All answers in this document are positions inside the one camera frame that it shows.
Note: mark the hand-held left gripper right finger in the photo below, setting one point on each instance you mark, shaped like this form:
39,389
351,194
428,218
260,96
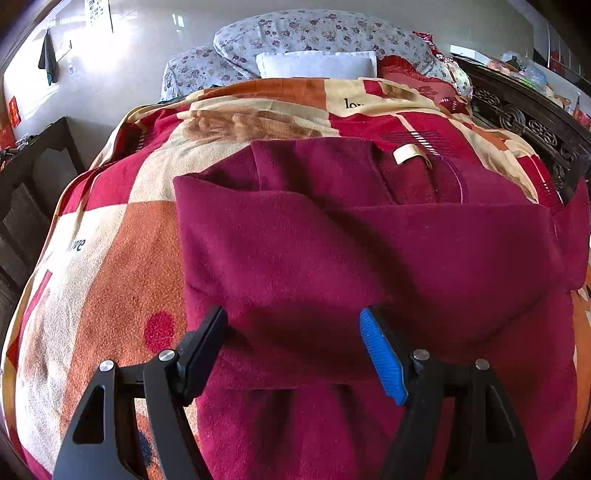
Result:
383,355

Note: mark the maroon fleece garment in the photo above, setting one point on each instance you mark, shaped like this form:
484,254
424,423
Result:
323,258

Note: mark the red paper wall sticker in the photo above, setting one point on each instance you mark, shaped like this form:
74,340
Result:
14,110

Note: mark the dark carved wooden headboard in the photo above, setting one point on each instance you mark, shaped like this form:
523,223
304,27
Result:
517,115

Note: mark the pile of plastic bags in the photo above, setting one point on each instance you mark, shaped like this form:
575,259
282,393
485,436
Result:
521,69

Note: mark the white wall calendar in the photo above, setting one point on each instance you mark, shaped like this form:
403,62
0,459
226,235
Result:
98,14

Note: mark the large floral pillow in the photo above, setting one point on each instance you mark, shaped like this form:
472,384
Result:
323,32

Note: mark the white pillow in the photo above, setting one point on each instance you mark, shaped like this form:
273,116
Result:
314,64

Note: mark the dark wooden cabinet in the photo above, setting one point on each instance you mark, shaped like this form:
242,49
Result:
27,194

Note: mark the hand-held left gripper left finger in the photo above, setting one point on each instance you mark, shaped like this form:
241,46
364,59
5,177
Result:
203,351

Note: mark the red cushion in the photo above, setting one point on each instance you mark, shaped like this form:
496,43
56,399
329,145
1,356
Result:
411,76

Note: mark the small floral pillow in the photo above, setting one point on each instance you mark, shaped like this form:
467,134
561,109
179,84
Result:
194,69

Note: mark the dark hanging cloth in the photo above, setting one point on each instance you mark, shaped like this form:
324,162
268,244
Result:
48,60

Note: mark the red orange printed blanket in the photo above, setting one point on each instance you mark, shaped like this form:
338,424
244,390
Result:
92,277

